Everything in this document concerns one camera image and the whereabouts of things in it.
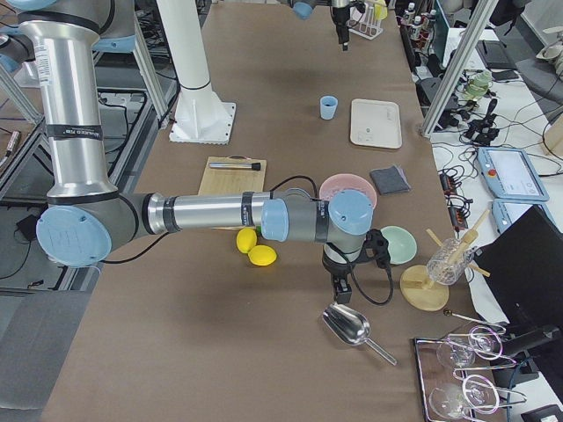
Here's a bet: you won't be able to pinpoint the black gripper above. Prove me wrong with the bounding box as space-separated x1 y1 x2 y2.
331 0 366 26
322 229 391 304

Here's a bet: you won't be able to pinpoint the light blue plastic cup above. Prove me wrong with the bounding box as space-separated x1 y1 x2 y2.
319 95 339 120

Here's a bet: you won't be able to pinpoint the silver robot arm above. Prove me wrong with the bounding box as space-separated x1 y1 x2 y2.
287 0 366 26
14 1 391 303

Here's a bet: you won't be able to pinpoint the steel ice scoop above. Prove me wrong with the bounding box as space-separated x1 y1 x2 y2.
322 302 398 366

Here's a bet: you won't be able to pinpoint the wooden cup tree stand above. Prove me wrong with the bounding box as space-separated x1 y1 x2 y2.
400 209 490 311

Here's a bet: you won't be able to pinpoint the pink bowl of ice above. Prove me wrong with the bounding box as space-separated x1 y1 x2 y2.
318 173 377 208

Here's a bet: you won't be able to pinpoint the green ceramic bowl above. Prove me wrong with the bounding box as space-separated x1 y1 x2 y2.
381 226 417 265

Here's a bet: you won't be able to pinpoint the yellow lemon lower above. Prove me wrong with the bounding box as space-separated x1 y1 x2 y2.
247 244 277 266

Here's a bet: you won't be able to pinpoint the yellow lemon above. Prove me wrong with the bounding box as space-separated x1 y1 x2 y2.
247 244 277 266
236 228 258 254

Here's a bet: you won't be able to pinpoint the small bar spoon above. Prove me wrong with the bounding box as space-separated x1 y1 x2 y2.
442 309 507 327

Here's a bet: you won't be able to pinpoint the textured clear glass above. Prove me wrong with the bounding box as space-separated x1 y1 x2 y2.
427 238 474 286

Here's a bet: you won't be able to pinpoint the yellow lemon upper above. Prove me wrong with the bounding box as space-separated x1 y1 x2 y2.
236 228 258 254

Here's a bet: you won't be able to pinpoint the cream rabbit serving tray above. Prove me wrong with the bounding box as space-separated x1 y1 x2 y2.
350 98 402 149

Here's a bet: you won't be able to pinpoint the grey folded cloth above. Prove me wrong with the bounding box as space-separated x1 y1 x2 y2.
369 164 411 195

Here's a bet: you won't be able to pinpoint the upper wine glass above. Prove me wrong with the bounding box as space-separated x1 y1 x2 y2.
436 325 502 368

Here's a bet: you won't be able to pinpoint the steel muddler black tip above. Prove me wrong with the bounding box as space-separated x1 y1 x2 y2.
208 162 261 171

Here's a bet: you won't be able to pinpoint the wooden cutting board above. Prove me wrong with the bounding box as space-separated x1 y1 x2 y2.
197 156 268 231

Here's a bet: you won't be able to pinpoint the lower wine glass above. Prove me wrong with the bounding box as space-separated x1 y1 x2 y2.
429 375 500 421

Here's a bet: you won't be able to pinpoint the blue teach pendant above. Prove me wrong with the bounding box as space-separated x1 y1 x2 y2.
492 199 545 234
477 147 550 202

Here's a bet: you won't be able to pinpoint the black monitor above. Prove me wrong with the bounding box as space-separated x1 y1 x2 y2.
475 206 562 327

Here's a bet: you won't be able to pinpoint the white wire cup rack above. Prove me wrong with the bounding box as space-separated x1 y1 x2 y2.
348 0 388 40

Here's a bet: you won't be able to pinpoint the black camera cable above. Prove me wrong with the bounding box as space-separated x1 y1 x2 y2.
325 245 395 306

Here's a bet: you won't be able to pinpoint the aluminium frame post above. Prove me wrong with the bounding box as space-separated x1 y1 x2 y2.
420 0 498 138

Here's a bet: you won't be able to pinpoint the wire wine glass rack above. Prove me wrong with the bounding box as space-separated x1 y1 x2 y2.
413 325 527 421

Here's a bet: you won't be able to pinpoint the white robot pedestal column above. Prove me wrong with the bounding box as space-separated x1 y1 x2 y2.
157 0 236 145

